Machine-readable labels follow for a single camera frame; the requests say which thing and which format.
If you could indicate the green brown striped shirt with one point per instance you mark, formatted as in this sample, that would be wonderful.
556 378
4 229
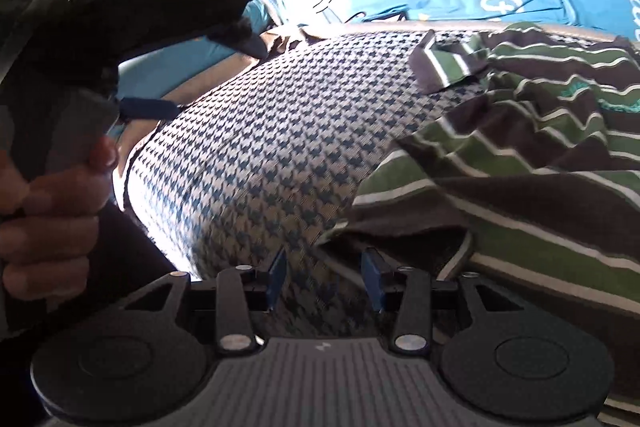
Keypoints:
525 207

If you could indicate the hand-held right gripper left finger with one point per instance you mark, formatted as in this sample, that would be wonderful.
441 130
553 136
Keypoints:
277 279

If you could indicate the houndstooth woven mat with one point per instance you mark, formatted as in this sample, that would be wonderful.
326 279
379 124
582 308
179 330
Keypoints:
300 132

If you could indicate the person's left hand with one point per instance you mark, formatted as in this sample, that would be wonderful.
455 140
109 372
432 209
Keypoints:
50 232

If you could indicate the beige dotted mattress edge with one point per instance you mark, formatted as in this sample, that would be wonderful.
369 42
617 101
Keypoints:
380 27

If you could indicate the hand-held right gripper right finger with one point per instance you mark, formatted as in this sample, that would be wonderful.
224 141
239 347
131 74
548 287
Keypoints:
372 279

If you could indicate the teal printed pillow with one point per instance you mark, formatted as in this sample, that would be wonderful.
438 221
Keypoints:
200 57

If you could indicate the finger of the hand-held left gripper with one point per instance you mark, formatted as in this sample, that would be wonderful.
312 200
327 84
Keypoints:
150 109
245 39

